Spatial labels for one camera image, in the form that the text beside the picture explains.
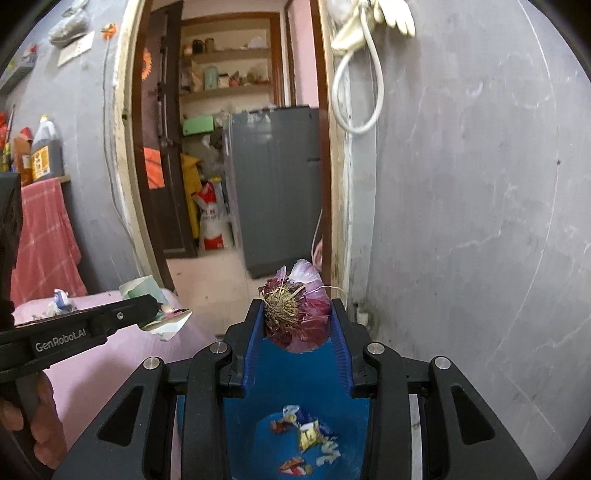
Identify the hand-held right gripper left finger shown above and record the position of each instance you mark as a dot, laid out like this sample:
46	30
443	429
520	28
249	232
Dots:
253	350

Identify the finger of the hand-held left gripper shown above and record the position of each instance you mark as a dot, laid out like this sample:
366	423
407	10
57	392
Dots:
129	314

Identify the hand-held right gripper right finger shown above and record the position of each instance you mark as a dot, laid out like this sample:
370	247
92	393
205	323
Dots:
341	355

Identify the blue snack packet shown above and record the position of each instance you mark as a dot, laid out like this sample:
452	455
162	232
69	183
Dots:
62	300

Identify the green white carton piece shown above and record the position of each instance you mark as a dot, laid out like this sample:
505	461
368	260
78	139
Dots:
173	323

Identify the blue plastic basin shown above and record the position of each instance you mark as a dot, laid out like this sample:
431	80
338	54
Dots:
286	383

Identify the red onion piece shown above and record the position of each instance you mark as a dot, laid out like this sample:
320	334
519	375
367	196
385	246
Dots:
300	323

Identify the printed wrapper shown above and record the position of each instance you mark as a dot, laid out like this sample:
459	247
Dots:
286	417

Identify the blue foil wrapper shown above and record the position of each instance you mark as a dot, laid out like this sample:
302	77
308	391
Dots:
327	429

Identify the yellow wrapper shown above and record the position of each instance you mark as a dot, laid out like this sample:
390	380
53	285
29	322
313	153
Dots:
309	438

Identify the white plastic wrapper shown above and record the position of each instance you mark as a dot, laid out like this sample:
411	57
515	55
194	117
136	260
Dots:
330	450

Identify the orange red wrapper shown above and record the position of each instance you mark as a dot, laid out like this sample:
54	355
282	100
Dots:
295	466

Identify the person's left hand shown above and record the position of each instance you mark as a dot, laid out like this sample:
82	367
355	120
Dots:
51	424

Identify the pink floral tablecloth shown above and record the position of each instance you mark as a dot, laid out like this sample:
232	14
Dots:
92	392

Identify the pink slipper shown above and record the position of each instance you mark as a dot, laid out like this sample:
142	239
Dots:
317	256

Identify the red checked cloth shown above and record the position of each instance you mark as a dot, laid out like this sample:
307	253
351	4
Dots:
46	240

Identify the dark wooden door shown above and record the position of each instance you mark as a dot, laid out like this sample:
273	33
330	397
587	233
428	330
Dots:
175	207

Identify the white red rice sack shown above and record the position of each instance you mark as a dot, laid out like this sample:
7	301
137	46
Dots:
214	226

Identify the yellow bag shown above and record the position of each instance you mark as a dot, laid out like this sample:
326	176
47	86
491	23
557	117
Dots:
190	194

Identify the orange paper sheet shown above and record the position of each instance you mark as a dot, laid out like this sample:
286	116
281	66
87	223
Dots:
153	168

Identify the grey refrigerator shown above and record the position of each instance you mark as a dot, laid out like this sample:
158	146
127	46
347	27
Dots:
277	194

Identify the crumpled grey plastic bag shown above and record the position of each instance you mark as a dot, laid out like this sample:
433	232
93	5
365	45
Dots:
207	157

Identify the large dark oil jug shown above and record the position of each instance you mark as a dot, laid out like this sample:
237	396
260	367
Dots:
46	157

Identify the green box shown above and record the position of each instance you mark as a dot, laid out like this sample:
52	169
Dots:
198	126

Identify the green thermos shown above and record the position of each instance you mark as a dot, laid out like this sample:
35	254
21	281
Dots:
211	78

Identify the orange flower sticker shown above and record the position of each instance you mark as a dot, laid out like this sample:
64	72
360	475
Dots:
147	64

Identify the wooden shelf unit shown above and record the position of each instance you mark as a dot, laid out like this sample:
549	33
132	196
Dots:
240	88

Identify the white jar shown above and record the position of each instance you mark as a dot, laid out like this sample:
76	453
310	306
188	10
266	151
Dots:
224	81

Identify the red seasoning packet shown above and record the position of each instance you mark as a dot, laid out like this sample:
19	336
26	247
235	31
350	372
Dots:
31	54

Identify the dark jar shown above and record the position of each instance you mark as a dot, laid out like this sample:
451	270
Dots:
203	46

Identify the plastic bag with dark contents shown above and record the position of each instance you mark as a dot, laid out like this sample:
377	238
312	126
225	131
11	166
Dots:
69	30

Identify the cream rubber glove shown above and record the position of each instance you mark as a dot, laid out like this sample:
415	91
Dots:
397	16
348	34

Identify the clear plastic bag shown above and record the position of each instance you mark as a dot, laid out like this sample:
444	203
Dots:
339	9

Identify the wooden door frame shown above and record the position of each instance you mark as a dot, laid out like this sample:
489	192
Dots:
121	184

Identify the grey wall rack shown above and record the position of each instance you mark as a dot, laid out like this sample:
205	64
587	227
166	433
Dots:
18	74

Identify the white wall switch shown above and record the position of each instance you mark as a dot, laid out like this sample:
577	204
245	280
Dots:
67	55

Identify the white wall socket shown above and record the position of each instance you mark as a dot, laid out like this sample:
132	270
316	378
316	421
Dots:
85	44

